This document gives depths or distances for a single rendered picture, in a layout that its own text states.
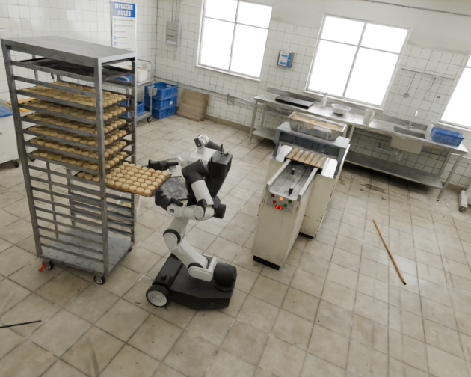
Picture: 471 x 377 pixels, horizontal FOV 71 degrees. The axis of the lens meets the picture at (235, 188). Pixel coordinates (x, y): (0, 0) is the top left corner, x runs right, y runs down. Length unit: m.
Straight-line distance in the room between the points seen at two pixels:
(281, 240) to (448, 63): 4.29
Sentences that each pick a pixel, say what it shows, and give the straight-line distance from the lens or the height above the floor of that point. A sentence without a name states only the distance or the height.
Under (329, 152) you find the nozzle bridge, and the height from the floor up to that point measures 1.06.
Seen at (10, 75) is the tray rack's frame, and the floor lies 1.61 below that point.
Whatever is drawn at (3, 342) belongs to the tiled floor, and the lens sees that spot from 2.90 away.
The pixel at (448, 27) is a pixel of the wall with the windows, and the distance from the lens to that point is 6.38.
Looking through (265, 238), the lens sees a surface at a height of 0.32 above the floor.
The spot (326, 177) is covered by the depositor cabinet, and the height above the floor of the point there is 0.82.
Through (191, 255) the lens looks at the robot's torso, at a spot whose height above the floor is 0.40.
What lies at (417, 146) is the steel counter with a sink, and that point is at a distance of 5.97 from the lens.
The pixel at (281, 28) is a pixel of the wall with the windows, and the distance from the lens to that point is 6.58.
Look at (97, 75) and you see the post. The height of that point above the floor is 1.72.
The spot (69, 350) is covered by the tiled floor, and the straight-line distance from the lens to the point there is 2.74.
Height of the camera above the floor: 2.19
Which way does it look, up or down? 28 degrees down
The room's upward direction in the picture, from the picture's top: 10 degrees clockwise
